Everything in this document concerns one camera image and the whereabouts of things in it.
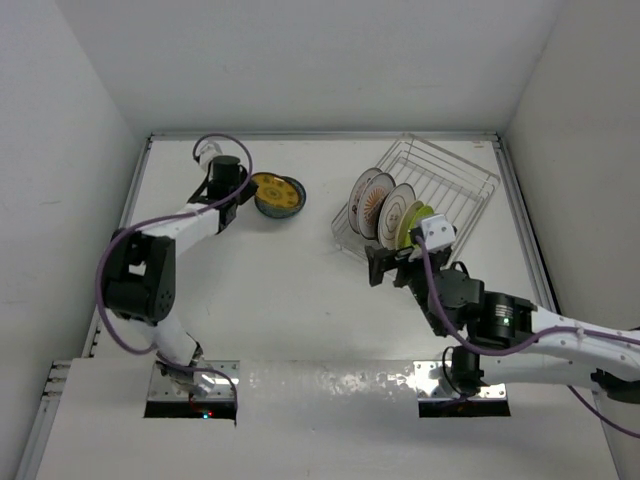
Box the blue patterned plate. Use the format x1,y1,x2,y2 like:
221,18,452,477
252,172,307,219

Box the white plate black rings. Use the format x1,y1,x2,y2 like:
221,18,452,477
376,182,417,250

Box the lime green plate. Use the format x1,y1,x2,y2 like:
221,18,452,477
404,205,434,247

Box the white plate orange sunburst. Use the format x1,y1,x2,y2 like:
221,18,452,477
356,173,396,240

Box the white plate red green text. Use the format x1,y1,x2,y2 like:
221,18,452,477
347,167,381,233

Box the cream beige plate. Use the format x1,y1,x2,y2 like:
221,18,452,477
395,200,424,250

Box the yellow patterned plate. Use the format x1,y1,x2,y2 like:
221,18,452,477
252,172,301,209

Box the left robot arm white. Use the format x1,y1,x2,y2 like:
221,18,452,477
98,155,257,399

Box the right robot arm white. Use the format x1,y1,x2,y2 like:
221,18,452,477
365,239,639,404

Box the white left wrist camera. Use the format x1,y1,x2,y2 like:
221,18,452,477
196,142,223,172

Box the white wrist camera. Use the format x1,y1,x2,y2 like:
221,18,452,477
414,214,456,252
196,142,223,172

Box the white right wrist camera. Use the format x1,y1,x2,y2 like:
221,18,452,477
414,214,456,252

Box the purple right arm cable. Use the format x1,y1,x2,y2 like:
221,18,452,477
413,234,640,451

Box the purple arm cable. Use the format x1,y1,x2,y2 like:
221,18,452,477
413,234,640,451
95,134,255,356

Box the clear wire dish rack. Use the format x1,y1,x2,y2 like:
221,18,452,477
331,133,500,259

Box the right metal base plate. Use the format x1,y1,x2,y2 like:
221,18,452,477
413,360,508,404

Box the metal base plate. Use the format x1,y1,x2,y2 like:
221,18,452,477
147,359,240,403
413,360,508,404

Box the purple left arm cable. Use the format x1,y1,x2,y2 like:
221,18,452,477
95,134,255,356

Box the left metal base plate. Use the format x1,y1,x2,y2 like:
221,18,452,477
147,359,240,403

